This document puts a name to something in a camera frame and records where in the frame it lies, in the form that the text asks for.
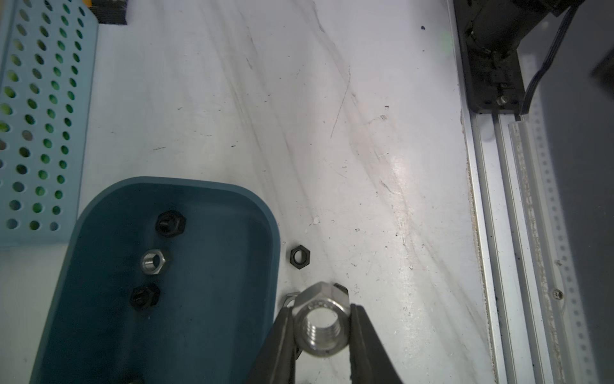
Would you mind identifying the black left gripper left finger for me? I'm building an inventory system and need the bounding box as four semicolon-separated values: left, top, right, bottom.
246;307;298;384

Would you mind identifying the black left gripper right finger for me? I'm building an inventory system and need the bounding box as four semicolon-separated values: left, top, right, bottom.
349;304;402;384

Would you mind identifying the silver nut front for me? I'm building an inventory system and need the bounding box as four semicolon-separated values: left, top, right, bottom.
292;282;351;358

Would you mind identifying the silver nut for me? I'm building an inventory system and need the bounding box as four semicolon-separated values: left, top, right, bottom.
281;292;300;308
140;249;168;275
292;282;351;358

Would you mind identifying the dark teal storage box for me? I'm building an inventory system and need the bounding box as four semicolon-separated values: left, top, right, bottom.
30;177;281;383

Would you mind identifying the black nut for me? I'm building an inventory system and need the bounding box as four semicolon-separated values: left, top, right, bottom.
289;245;311;270
155;211;186;238
130;283;161;311
334;283;349;295

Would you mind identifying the light blue perforated basket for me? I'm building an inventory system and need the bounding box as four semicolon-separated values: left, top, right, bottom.
1;0;98;247

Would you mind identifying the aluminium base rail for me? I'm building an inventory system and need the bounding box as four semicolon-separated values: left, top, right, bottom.
450;1;613;383

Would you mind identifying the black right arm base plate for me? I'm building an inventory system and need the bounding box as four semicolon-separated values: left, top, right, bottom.
453;0;583;115

